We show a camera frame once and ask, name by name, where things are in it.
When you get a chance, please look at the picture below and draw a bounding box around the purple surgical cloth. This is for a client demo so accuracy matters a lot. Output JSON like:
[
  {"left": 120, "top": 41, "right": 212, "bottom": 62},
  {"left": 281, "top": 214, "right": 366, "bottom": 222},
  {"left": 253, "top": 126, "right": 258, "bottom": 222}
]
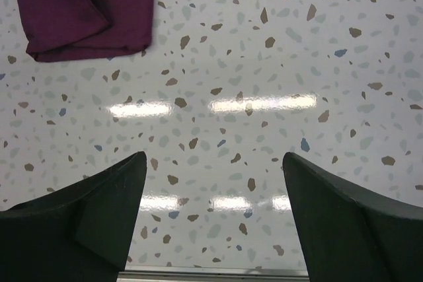
[{"left": 17, "top": 0, "right": 153, "bottom": 63}]

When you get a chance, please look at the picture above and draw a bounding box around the aluminium front rail frame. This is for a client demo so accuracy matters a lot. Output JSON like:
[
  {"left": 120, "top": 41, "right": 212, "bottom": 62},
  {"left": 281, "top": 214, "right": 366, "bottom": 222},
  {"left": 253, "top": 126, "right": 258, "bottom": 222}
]
[{"left": 118, "top": 265, "right": 309, "bottom": 281}]

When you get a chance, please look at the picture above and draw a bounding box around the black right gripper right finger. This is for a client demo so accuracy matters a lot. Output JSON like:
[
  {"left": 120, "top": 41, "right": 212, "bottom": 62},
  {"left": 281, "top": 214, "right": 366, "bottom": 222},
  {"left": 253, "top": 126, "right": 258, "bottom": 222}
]
[{"left": 282, "top": 153, "right": 422, "bottom": 281}]

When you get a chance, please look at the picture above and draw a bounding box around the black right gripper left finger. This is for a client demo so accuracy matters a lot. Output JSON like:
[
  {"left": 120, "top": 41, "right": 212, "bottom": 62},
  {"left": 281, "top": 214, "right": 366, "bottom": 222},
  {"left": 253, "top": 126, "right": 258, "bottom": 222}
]
[{"left": 1, "top": 152, "right": 147, "bottom": 281}]

